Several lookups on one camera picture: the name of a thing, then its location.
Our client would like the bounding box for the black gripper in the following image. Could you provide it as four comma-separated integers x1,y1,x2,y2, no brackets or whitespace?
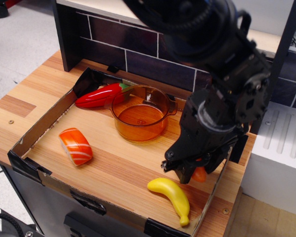
162,89,248,184

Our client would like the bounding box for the orange toy carrot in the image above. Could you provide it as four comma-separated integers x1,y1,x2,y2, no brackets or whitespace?
192,166,207,183

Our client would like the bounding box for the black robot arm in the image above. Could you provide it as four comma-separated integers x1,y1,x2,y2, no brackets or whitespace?
126,0,270,184

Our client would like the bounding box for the transparent orange plastic pot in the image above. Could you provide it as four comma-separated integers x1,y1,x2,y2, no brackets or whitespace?
107,85,177,142

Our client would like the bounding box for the yellow toy banana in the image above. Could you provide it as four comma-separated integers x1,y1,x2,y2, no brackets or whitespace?
147,178,190,227

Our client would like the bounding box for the white grooved block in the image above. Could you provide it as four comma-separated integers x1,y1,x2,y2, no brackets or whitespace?
241,102,296,214

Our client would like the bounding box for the red toy chili pepper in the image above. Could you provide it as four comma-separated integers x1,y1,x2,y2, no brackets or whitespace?
75,83,128,108

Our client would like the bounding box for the salmon sushi toy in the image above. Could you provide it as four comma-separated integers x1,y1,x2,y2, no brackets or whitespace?
58,128,93,166

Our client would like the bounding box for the dark tile backsplash shelf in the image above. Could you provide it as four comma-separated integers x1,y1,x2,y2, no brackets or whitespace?
52,0,296,108

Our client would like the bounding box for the black equipment bottom left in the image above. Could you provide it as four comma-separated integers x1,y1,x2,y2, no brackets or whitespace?
0,209,44,237

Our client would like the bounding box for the black post right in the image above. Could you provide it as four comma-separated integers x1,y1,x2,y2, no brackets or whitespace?
250,0,296,135

